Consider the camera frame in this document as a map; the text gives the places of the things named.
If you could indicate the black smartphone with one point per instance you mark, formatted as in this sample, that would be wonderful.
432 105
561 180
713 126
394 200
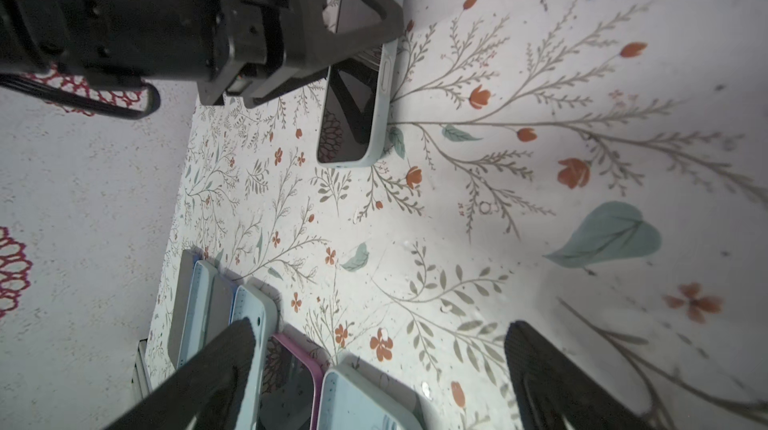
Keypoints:
355 112

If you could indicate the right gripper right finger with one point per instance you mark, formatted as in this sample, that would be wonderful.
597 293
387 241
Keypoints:
554 393

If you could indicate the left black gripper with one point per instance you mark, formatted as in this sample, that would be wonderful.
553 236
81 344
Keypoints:
248 49

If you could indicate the light blue phone case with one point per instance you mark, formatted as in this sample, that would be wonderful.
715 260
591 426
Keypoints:
261 312
350 401
196 316

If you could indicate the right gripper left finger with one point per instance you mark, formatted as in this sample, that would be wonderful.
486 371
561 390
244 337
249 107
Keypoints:
206 393

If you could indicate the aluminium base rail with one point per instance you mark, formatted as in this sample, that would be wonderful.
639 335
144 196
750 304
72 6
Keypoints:
140 380

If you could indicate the black phone removed from case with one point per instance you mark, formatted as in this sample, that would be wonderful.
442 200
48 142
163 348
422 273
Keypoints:
185 270

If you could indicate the black phone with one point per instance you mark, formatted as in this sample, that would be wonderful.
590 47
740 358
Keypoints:
291 387
221 300

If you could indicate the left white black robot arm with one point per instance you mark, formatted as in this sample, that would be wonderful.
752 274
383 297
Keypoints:
105 56

